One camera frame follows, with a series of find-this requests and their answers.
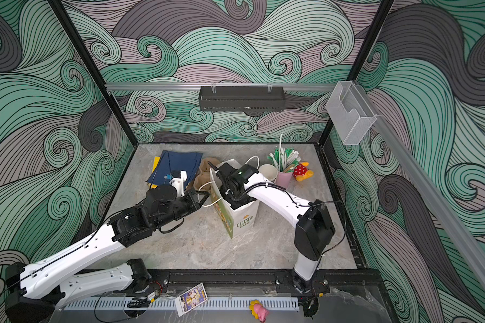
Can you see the black corner frame post left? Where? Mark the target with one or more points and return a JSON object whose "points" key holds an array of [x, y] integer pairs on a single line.
{"points": [[72, 33]]}

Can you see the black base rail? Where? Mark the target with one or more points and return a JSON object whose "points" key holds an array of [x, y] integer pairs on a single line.
{"points": [[357, 282]]}

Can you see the clear acrylic wall holder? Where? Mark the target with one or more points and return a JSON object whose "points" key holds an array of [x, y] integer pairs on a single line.
{"points": [[350, 110]]}

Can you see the wrapped straws bundle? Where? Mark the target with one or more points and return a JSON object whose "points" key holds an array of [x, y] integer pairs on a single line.
{"points": [[284, 159]]}

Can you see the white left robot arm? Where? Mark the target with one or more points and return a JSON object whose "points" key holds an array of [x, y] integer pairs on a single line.
{"points": [[37, 290]]}

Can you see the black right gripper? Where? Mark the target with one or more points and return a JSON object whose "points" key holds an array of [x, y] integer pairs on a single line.
{"points": [[229, 198]]}

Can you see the black corner frame post right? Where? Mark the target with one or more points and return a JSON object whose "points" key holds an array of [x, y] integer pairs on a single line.
{"points": [[363, 54]]}

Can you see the black corner frame post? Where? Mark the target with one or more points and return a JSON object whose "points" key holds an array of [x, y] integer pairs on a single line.
{"points": [[363, 54], [72, 33]]}

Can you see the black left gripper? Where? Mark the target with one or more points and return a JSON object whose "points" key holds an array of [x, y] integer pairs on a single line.
{"points": [[190, 196]]}

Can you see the aluminium wall rail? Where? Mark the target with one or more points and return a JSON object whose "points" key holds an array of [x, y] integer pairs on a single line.
{"points": [[168, 86]]}

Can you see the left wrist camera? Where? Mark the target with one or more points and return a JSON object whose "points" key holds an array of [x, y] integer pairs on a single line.
{"points": [[177, 179]]}

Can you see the pink yellow toy figure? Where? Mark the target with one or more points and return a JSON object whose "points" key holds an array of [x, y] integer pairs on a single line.
{"points": [[258, 311]]}

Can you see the navy blue napkin stack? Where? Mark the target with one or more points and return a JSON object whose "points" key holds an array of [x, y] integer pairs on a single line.
{"points": [[175, 161]]}

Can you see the brown cup sleeve pile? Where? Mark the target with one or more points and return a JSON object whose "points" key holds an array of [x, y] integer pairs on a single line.
{"points": [[202, 180]]}

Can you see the stack of green paper cups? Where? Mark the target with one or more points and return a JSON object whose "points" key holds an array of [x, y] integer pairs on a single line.
{"points": [[269, 171]]}

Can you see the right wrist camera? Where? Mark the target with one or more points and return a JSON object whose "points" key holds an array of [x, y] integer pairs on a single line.
{"points": [[225, 173]]}

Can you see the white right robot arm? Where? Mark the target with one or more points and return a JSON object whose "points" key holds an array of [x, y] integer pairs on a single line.
{"points": [[314, 228]]}

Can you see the red yellow plush toy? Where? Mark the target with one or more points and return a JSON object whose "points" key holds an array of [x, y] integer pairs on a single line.
{"points": [[302, 172]]}

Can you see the black wall shelf tray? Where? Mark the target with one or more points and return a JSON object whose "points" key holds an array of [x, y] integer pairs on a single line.
{"points": [[231, 99]]}

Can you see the colourful picture card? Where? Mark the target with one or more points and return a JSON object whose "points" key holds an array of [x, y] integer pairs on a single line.
{"points": [[190, 299]]}

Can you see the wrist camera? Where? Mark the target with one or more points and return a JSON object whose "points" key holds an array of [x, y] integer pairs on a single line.
{"points": [[225, 173], [177, 179]]}

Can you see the white paper takeout bag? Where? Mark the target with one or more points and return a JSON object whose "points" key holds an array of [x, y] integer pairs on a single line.
{"points": [[236, 221]]}

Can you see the pink straw holder cup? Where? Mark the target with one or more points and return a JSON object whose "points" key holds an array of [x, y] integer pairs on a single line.
{"points": [[283, 179]]}

